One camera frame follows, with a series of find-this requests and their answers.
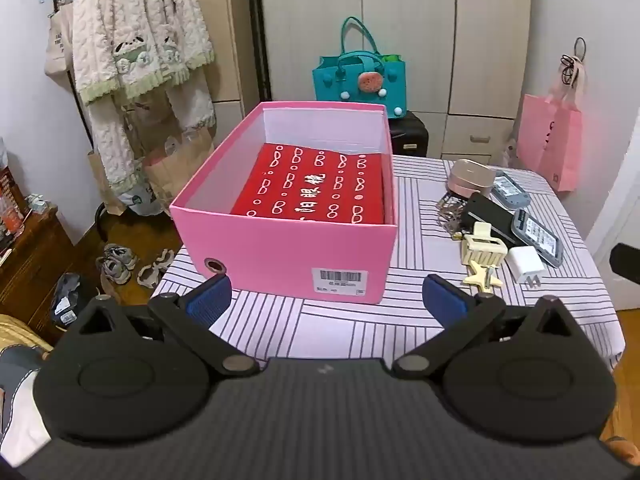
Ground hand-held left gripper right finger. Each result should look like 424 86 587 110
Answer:
391 274 583 380

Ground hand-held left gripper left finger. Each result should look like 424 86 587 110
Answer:
70 274 262 378

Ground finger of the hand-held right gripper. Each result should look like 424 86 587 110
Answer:
609 243 640 281

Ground yellow star hair clip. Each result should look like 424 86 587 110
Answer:
462 260 503 292

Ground cream hair claw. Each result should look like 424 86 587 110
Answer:
460 221 508 267

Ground pink cardboard box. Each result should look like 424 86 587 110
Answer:
169 101 399 306

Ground white charger plug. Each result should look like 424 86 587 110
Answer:
505 246 546 289

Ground bunch of keys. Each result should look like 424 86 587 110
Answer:
436 192 466 241

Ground large grey device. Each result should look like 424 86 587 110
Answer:
511 208 565 267

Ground black rectangular case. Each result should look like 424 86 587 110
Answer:
460 192 523 248

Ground pink round case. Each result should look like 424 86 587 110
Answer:
446 159 497 198

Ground small grey device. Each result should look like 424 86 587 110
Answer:
490 171 532 210

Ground green white plastic bag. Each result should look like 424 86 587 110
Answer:
126 182 168 216

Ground black coat rack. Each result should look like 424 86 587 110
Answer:
47 5 126 241

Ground grey plastic bag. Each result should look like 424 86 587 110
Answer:
52 272 98 331

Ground pink paper bag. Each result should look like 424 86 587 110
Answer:
516 60 587 192

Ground brown paper bag green label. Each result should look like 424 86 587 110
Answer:
142 125 216 206

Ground red patterned cloth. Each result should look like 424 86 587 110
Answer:
231 143 386 225

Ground plain brown paper bag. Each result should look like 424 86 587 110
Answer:
87 150 126 213

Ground black hard suitcase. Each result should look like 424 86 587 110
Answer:
389 110 430 158

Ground wooden cabinet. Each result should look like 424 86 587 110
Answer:
0 205 76 346

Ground yellow blanket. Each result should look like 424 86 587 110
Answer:
0 314 53 356

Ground grey white cloth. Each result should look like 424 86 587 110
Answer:
0 345 51 467

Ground red printed package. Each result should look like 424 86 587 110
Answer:
0 152 26 251

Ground teal felt handbag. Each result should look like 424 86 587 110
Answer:
312 16 408 120

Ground beige side cabinet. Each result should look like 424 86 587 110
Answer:
197 0 263 121

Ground beige wardrobe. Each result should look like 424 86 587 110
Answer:
260 0 532 163

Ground cream fleece pajamas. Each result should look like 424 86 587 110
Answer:
70 0 217 196

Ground cream canvas tote bag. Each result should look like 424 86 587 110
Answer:
44 0 76 93

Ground black hair ties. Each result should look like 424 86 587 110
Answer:
560 37 587 86

